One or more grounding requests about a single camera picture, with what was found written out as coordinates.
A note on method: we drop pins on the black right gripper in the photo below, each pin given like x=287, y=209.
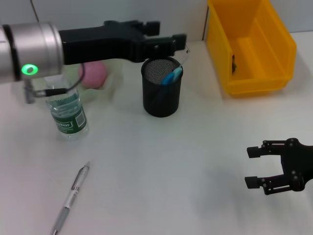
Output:
x=298, y=164

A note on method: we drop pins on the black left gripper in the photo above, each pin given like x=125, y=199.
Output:
x=102, y=44

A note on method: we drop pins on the transparent plastic ruler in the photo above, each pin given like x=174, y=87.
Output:
x=186, y=55

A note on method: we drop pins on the blue scissors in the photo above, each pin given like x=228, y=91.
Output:
x=171, y=77

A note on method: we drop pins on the green plastic wrapper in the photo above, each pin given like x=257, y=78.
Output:
x=234, y=64

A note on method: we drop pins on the pink peach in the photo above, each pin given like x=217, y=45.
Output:
x=94, y=74

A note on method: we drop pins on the clear green-label water bottle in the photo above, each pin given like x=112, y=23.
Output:
x=68, y=115

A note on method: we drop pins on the black mesh pen cup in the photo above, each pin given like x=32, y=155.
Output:
x=162, y=98

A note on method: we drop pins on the pale green glass fruit bowl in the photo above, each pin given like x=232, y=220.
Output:
x=115, y=80

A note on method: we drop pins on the grey clear pen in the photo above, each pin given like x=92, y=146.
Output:
x=71, y=198

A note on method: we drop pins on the yellow plastic bin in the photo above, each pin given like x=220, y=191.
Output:
x=254, y=49

